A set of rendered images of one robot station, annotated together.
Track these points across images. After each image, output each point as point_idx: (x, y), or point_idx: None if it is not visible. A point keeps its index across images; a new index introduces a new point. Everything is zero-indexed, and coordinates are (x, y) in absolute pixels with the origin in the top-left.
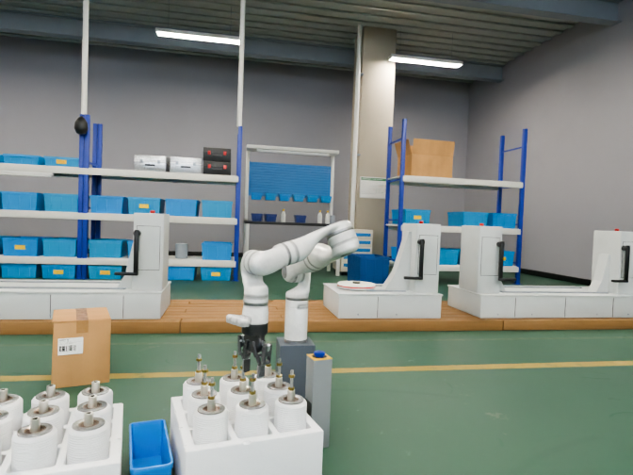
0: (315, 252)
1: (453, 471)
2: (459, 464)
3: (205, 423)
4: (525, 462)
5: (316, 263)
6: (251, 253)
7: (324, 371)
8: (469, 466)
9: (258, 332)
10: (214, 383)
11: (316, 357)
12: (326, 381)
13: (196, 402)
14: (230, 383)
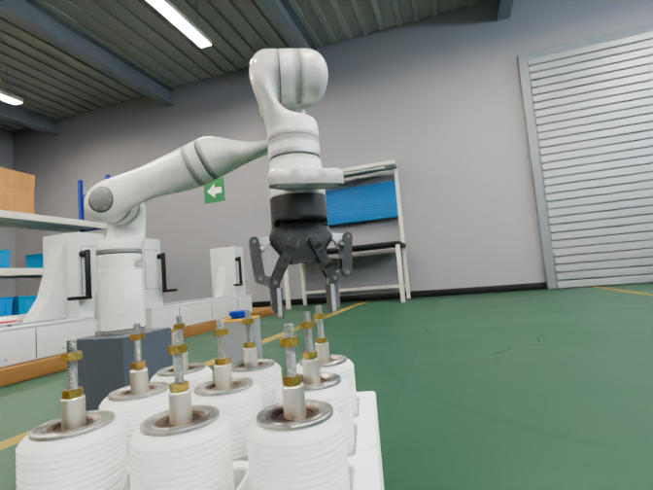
0: (221, 144)
1: (392, 407)
2: (380, 402)
3: (337, 443)
4: (396, 380)
5: (222, 163)
6: (294, 49)
7: (257, 337)
8: (387, 400)
9: (326, 211)
10: (296, 335)
11: (244, 318)
12: (259, 354)
13: (205, 439)
14: (157, 398)
